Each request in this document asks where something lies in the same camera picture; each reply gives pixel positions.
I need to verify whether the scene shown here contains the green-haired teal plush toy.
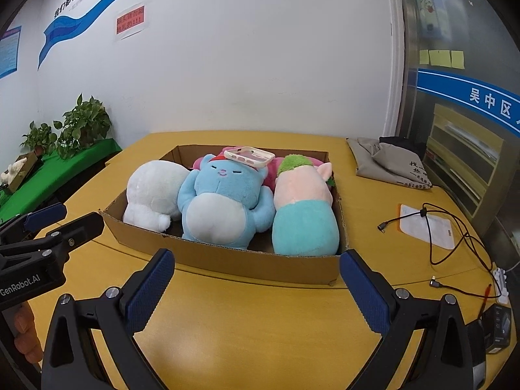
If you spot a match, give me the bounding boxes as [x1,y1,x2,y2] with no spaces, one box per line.
[272,153,341,257]

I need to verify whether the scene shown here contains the blue wall poster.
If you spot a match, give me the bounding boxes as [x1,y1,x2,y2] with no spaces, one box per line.
[0,26,22,80]

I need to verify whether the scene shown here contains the person's left hand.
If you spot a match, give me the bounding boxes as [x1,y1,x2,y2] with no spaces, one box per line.
[11,304,40,365]

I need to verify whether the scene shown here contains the blue wave wall decal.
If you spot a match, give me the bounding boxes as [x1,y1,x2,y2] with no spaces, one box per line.
[38,0,253,70]

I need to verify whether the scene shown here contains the white plastic packet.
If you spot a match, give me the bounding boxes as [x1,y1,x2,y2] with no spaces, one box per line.
[399,204,456,249]

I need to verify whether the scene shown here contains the cartoon poster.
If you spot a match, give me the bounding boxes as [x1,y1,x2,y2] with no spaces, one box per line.
[414,0,446,40]

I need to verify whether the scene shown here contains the white toy figure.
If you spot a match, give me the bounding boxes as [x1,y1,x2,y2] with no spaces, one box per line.
[0,156,29,185]

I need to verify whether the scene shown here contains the green table cloth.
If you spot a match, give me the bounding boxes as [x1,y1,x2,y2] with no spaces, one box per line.
[0,138,123,224]

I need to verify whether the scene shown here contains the brown box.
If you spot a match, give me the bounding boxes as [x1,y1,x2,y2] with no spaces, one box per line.
[8,153,44,194]

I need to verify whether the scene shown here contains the black cable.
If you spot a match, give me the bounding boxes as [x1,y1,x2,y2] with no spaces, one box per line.
[430,276,503,318]
[379,203,502,281]

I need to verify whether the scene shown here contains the red paper notice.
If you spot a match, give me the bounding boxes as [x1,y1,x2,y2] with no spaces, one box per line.
[115,6,147,41]

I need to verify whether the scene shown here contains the white plush toy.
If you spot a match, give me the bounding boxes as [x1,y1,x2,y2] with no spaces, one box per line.
[123,160,191,232]

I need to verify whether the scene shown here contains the cardboard box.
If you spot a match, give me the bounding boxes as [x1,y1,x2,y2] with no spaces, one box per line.
[99,144,350,286]

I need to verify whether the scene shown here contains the blue plush toy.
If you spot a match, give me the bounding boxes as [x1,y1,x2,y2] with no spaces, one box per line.
[176,153,277,250]

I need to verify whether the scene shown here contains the blue band glass sign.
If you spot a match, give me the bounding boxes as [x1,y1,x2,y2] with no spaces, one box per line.
[418,69,520,137]

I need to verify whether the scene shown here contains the black box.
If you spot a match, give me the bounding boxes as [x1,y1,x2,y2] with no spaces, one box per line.
[483,304,513,354]

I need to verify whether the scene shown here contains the potted green plant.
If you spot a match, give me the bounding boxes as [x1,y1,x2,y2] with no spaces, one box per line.
[57,93,112,159]
[20,121,58,156]

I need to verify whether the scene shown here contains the pink plush bear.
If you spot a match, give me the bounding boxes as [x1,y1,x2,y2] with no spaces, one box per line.
[192,146,338,196]

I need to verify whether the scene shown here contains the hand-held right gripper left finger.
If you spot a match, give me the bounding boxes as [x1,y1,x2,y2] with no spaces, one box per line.
[41,248,176,390]

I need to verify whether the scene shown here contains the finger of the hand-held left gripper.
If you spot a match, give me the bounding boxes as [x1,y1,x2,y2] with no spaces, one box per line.
[0,202,68,247]
[24,212,105,261]

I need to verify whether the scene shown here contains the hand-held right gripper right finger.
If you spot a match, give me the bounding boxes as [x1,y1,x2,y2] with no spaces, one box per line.
[339,249,476,390]

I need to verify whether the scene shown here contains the grey cloth bag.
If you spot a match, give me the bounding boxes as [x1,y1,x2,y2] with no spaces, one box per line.
[346,136,433,191]

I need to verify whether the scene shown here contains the white power strip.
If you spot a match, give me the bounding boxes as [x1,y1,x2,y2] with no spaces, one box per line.
[491,267,510,305]

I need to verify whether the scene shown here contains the white phone case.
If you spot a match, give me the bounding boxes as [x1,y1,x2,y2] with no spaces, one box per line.
[225,145,276,168]

